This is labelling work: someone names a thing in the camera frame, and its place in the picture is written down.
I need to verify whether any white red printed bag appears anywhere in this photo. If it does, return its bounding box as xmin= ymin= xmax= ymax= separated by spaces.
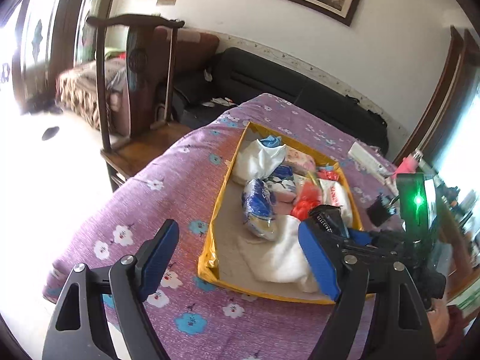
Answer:
xmin=319 ymin=179 xmax=353 ymax=228

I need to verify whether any red mesh bag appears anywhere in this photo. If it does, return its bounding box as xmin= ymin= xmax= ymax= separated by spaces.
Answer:
xmin=289 ymin=181 xmax=323 ymax=221

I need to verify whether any blue white plastic bag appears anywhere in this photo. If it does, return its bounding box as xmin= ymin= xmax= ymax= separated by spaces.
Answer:
xmin=241 ymin=179 xmax=278 ymax=242

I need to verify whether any pink tissue pack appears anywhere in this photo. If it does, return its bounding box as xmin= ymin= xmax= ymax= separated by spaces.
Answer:
xmin=282 ymin=146 xmax=316 ymax=176

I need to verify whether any yellow cardboard tray box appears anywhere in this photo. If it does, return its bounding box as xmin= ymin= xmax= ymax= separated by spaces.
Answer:
xmin=198 ymin=123 xmax=363 ymax=304

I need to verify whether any purple floral tablecloth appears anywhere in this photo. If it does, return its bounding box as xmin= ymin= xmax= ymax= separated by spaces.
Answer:
xmin=43 ymin=94 xmax=385 ymax=359

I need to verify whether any dark wooden chair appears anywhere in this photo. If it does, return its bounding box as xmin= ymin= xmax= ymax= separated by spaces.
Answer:
xmin=86 ymin=14 xmax=190 ymax=191

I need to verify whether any patterned bed cover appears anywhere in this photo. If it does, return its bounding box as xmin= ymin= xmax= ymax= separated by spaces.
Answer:
xmin=55 ymin=58 xmax=129 ymax=137

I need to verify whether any black leather sofa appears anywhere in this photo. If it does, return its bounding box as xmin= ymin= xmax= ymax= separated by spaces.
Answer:
xmin=172 ymin=47 xmax=389 ymax=155

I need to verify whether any brown armchair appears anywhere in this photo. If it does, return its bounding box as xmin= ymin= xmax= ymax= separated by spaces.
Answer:
xmin=147 ymin=27 xmax=220 ymax=103

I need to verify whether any black charger with cable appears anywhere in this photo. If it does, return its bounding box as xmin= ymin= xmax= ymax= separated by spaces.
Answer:
xmin=366 ymin=193 xmax=398 ymax=227

